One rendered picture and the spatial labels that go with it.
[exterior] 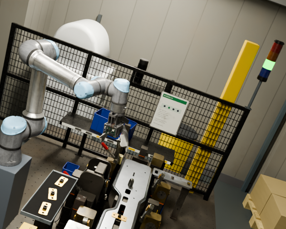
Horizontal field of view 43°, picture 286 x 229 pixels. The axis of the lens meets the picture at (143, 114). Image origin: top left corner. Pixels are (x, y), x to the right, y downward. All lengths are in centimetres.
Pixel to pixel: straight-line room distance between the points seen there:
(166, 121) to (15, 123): 128
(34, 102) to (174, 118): 121
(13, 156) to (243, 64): 169
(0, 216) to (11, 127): 50
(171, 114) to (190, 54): 189
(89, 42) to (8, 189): 220
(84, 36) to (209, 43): 157
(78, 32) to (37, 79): 199
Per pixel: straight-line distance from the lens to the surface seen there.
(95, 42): 387
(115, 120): 172
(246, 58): 274
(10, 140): 195
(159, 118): 282
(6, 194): 206
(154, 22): 458
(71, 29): 391
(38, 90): 196
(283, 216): 405
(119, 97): 167
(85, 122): 284
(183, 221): 276
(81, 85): 159
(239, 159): 504
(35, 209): 168
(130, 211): 210
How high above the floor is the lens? 222
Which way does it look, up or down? 21 degrees down
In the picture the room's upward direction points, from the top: 20 degrees clockwise
